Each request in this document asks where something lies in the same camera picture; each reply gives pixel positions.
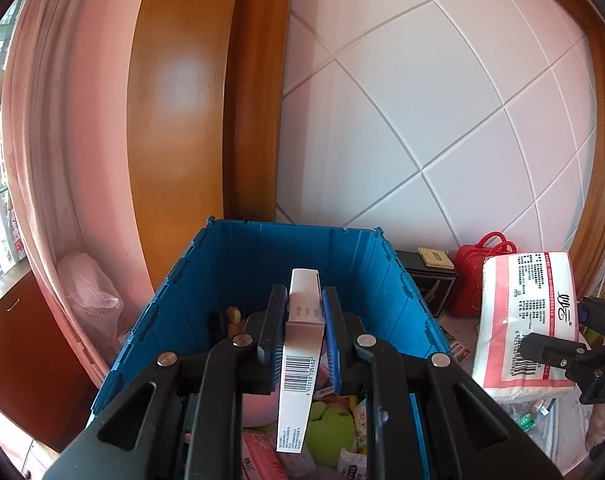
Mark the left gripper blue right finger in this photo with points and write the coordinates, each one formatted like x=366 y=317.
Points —
x=391 y=384

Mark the black gift box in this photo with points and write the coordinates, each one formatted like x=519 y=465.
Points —
x=435 y=284

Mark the dark red wooden cabinet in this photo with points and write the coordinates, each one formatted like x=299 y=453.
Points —
x=43 y=387

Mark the person's right hand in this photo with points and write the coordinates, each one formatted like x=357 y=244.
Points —
x=596 y=430

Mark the green orange medicine box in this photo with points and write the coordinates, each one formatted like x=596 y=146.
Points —
x=457 y=350

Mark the small beige box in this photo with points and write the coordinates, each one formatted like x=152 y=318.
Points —
x=435 y=258

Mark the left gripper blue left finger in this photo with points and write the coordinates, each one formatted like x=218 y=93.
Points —
x=244 y=364

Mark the blue plastic storage crate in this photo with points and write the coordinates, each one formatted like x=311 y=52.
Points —
x=236 y=263

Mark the white silver carton box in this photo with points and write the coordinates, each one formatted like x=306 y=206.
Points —
x=303 y=341

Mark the green plush toy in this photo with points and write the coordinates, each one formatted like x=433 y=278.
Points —
x=329 y=430

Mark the large white pink tissue pack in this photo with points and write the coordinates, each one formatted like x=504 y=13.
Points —
x=523 y=294

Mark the pink plastic bag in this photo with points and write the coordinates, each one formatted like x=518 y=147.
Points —
x=93 y=300

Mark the red toy suitcase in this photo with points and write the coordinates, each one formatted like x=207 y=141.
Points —
x=464 y=300

